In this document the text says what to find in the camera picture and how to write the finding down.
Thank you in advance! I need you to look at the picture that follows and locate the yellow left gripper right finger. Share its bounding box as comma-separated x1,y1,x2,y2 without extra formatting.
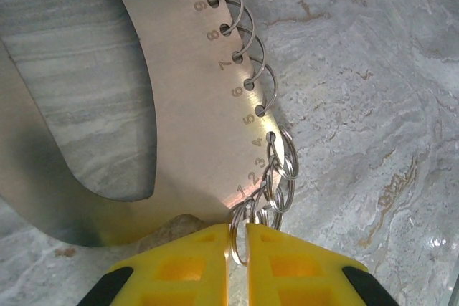
245,223,395,306

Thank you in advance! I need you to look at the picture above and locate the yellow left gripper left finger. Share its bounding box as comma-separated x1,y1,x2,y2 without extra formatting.
85,224,231,306

